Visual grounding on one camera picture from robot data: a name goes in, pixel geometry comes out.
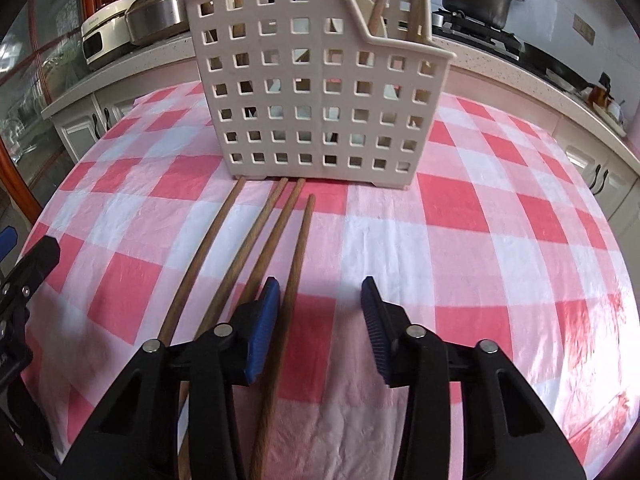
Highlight cream perforated utensil basket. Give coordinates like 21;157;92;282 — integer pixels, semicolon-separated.
181;0;457;191

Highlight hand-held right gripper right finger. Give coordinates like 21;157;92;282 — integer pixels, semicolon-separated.
360;276;588;480

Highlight steel rice cooker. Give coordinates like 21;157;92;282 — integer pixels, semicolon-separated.
124;0;194;46

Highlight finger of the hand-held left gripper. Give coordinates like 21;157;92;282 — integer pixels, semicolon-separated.
0;226;17;264
0;235;62;377

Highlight oil bottle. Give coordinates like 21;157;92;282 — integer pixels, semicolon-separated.
592;72;615;107

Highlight black wok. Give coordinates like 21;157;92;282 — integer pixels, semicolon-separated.
519;41;592;95

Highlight black glass gas hob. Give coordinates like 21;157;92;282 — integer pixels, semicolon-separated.
429;9;525;62

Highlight red white checked tablecloth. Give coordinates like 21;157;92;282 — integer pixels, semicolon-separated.
22;79;640;480

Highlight white lower cabinet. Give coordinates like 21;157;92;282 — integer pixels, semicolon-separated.
549;114;640;242
42;91;151;162

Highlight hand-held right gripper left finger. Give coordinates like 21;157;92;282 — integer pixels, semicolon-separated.
60;276;282;480

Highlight single wall outlet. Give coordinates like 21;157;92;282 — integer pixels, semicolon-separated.
572;13;597;44

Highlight white electric cooker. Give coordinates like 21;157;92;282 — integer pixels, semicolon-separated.
81;1;139;66

